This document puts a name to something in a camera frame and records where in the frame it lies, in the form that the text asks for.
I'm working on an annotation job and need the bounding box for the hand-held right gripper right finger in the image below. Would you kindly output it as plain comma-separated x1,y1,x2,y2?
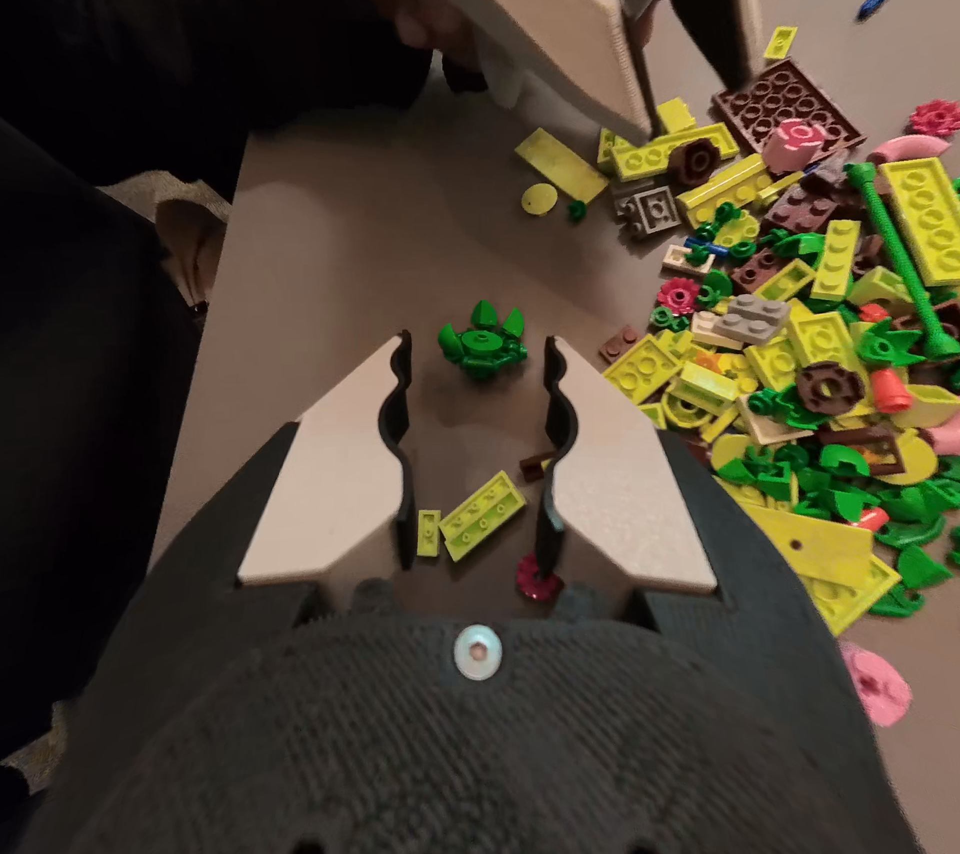
536,335,720,596

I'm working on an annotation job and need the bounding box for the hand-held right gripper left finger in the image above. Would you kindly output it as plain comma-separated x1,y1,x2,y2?
237,332,418,586

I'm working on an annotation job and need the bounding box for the green leafy toy assembly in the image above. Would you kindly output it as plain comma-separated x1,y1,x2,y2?
437,301,528,381

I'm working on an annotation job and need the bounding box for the brown round toy piece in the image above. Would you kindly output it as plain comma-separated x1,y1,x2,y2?
669,140,723,187

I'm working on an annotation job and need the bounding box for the pile of colourful toy bricks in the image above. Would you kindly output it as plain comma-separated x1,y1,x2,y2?
416,25,960,727

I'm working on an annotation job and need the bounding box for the person's left forearm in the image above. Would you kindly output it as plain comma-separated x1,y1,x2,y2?
0,0,436,187

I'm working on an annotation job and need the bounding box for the person's black jacket torso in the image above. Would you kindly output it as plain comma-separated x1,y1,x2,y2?
0,119,204,757

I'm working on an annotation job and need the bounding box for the person's beige trousers leg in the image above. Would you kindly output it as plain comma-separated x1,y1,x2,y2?
97,170,234,318

